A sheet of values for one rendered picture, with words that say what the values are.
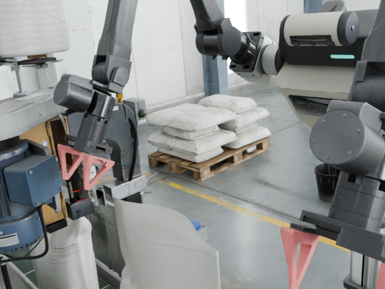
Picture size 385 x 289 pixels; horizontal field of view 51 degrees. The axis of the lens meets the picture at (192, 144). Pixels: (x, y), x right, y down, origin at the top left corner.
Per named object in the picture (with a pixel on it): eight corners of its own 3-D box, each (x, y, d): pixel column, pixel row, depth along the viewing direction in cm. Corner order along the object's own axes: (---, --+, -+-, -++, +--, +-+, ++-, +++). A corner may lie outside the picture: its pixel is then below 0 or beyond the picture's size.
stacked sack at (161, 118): (212, 116, 457) (210, 104, 453) (165, 131, 418) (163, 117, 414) (187, 112, 489) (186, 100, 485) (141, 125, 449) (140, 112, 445)
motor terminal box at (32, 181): (67, 199, 99) (58, 154, 95) (37, 219, 90) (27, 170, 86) (40, 196, 102) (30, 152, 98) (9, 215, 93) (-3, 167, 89)
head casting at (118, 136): (143, 175, 143) (133, 92, 134) (81, 200, 128) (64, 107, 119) (98, 159, 165) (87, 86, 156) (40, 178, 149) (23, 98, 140)
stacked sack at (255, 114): (272, 118, 475) (272, 106, 471) (234, 132, 432) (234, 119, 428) (243, 113, 507) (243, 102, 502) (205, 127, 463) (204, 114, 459)
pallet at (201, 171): (269, 148, 486) (269, 137, 482) (201, 181, 406) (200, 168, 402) (218, 138, 542) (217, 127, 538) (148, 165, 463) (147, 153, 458)
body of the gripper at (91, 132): (85, 149, 84) (96, 114, 84) (62, 141, 91) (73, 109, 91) (111, 156, 88) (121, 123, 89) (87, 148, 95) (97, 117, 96)
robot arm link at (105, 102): (122, 96, 90) (108, 94, 94) (95, 85, 85) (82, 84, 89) (113, 126, 90) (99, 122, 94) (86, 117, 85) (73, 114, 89)
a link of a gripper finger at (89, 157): (78, 190, 82) (91, 145, 82) (61, 181, 87) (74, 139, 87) (105, 195, 86) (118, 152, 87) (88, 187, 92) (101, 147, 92)
